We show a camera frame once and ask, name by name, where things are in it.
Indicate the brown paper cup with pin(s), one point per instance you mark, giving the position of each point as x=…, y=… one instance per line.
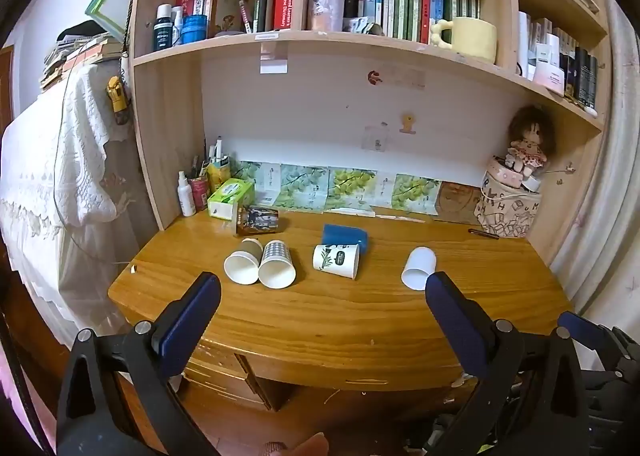
x=242, y=263

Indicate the row of cosmetic boxes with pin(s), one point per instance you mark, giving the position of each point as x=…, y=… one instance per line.
x=557, y=58

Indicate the wooden desk drawer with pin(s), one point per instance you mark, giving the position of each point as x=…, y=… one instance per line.
x=225, y=376

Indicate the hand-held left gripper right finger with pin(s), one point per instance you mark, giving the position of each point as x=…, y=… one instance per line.
x=460, y=331

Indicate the dark cosmetic bottle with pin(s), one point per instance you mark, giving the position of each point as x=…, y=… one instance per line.
x=162, y=28

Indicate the green tissue box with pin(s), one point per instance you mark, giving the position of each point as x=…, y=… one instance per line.
x=231, y=198

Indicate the plain white cup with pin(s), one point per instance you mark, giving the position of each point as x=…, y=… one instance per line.
x=419, y=268

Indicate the pile of old books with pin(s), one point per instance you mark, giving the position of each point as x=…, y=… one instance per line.
x=75, y=55

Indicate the blue jar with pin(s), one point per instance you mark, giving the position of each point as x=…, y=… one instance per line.
x=194, y=29

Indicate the white spray bottle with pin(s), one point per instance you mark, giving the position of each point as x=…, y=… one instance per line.
x=186, y=193

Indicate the dark glass jar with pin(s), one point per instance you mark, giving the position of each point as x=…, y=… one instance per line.
x=257, y=221

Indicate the dark upright books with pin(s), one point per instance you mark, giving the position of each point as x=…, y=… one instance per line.
x=262, y=0

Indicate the clear plastic pouch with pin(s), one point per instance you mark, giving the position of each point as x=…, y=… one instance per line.
x=376, y=138

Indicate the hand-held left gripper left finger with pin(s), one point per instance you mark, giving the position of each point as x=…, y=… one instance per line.
x=192, y=321

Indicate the small foil packets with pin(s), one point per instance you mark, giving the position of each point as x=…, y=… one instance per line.
x=364, y=26

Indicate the red wall sticker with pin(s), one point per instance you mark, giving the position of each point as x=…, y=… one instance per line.
x=374, y=77

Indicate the leaf print card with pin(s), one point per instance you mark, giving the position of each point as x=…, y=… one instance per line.
x=302, y=186
x=250, y=175
x=412, y=192
x=350, y=188

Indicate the checked paper cup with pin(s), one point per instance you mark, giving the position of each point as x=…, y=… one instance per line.
x=277, y=263

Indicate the brown cardboard sheet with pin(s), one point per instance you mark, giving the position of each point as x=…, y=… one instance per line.
x=457, y=202

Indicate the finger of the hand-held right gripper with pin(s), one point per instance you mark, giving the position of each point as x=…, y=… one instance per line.
x=582, y=327

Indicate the yellow carton pen holder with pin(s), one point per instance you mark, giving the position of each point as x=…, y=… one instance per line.
x=218, y=174

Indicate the red can pen holder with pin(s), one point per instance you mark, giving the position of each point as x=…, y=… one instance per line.
x=200, y=192

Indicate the dark pen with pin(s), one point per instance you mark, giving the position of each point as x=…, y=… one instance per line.
x=484, y=233

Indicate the small white bottle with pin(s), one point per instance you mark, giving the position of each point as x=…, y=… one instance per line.
x=177, y=26

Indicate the brown haired doll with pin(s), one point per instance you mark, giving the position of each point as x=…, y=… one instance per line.
x=530, y=140

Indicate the white lace cloth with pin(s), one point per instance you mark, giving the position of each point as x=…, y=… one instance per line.
x=60, y=150

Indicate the leaf print paper cup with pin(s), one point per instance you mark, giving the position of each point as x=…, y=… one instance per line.
x=336, y=261

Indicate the yellow bear clip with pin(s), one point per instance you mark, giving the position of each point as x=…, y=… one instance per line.
x=408, y=124

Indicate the illustrated brown box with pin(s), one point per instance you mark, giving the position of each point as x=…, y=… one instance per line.
x=227, y=5

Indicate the wooden bookshelf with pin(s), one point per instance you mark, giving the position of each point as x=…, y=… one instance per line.
x=165, y=135

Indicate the printed fabric basket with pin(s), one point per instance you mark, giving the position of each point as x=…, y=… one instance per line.
x=507, y=215

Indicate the pale yellow mug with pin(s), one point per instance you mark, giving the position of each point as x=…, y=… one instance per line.
x=472, y=38

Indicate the blue cup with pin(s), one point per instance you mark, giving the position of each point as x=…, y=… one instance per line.
x=345, y=236

